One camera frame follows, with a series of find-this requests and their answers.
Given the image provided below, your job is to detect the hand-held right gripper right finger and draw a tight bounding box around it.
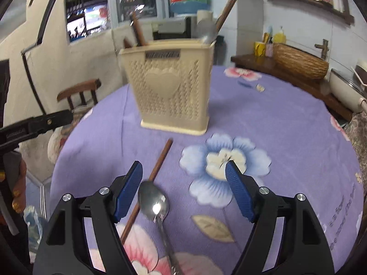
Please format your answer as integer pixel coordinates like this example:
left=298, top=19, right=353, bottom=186
left=225, top=160, right=335, bottom=275

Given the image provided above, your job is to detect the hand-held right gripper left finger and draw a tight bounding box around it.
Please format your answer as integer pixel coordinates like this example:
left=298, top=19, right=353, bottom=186
left=34, top=160, right=143, bottom=275

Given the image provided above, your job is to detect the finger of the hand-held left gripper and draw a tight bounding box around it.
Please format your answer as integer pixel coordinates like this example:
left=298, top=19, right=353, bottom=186
left=0, top=110, right=73, bottom=149

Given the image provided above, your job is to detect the metal spoon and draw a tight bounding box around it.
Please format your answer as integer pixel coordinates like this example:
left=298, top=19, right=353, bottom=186
left=138, top=180, right=182, bottom=275
left=196, top=21, right=218, bottom=44

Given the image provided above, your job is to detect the brown wooden chopstick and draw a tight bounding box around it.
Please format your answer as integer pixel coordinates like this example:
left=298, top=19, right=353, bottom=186
left=120, top=138, right=173, bottom=242
left=214, top=0, right=238, bottom=32
left=130, top=11, right=148, bottom=47
left=216, top=0, right=238, bottom=33

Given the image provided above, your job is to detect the beige plastic utensil holder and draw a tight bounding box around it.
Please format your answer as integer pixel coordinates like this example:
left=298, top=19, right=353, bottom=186
left=118, top=38, right=216, bottom=136

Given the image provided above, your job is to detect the person's left hand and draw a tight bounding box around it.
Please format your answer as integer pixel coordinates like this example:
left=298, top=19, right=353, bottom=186
left=11, top=159, right=28, bottom=215

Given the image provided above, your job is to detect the cat print cushion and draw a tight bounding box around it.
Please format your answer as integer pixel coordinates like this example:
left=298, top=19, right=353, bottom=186
left=47, top=107, right=93, bottom=164

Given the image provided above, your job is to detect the black metal stand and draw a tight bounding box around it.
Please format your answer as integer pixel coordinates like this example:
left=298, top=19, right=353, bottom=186
left=21, top=0, right=62, bottom=112

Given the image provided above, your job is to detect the wooden chair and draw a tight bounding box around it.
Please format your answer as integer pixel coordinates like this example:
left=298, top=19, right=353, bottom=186
left=57, top=79, right=101, bottom=112

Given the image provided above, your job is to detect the purple floral tablecloth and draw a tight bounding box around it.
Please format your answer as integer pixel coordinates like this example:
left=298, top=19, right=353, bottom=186
left=47, top=65, right=364, bottom=275

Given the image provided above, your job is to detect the clear plastic bottle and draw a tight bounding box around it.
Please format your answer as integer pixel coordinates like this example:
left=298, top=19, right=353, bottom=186
left=23, top=205, right=48, bottom=253

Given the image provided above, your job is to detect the dark wooden counter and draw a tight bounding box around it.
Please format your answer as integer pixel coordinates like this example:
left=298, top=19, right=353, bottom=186
left=231, top=54, right=353, bottom=121

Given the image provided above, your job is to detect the yellow cup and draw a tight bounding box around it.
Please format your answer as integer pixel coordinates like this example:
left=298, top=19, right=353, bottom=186
left=255, top=41, right=267, bottom=58

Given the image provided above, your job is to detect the woven basket basin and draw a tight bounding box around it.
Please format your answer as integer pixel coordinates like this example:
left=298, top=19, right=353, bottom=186
left=272, top=43, right=329, bottom=81

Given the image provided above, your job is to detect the yellow squeeze bottle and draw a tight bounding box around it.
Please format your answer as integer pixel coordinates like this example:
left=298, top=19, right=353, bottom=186
left=272, top=26, right=286, bottom=44

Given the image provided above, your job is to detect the grey water dispenser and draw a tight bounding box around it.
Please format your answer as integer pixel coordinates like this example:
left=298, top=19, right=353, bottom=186
left=151, top=16, right=226, bottom=66

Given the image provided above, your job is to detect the brass faucet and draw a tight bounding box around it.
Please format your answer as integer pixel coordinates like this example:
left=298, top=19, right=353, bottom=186
left=314, top=38, right=330, bottom=61

